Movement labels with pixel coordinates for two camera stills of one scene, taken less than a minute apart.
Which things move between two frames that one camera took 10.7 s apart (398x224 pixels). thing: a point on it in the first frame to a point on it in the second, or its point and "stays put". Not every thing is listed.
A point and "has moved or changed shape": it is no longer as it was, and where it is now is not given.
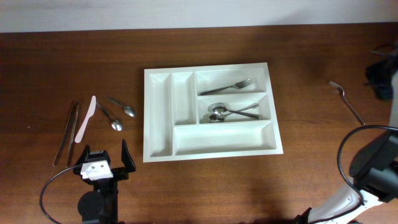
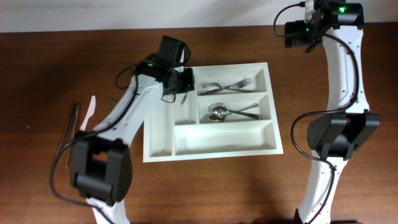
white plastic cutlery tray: (206, 112) stays put
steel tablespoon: (222, 107) stays put
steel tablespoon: (217, 117) stays put
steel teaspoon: (115, 124) has moved or changed shape
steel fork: (238, 85) stays put
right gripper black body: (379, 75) to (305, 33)
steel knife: (69, 135) stays put
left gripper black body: (119, 173) to (184, 98)
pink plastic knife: (91, 112) stays put
